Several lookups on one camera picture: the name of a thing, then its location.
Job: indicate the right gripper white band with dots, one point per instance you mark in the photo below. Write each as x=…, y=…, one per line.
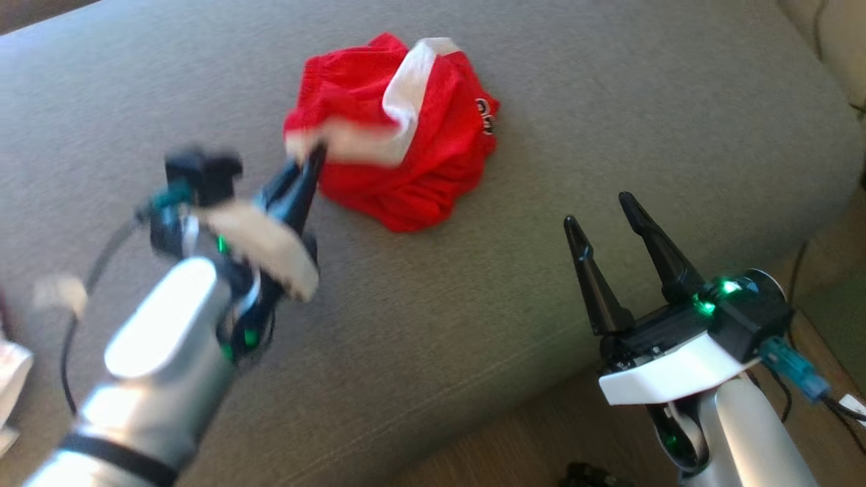
x=670, y=379

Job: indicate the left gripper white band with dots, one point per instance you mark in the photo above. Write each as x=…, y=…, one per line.
x=270, y=250

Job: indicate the red garment white side band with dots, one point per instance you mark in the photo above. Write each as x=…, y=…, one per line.
x=419, y=169

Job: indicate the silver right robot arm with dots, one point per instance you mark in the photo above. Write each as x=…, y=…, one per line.
x=751, y=439

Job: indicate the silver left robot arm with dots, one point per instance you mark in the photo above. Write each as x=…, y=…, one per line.
x=155, y=379

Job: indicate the grey fabric sofa seat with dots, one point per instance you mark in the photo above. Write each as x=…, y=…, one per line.
x=473, y=304

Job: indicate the green floor mat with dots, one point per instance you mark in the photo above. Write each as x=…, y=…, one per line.
x=839, y=325

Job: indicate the tan upholstered seat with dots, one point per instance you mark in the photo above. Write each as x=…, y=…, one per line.
x=839, y=40

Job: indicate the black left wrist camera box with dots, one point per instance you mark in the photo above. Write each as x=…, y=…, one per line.
x=203, y=176

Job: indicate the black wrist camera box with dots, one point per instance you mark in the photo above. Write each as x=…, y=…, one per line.
x=751, y=325
x=203, y=176

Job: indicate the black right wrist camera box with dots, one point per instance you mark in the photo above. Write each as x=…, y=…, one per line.
x=751, y=325

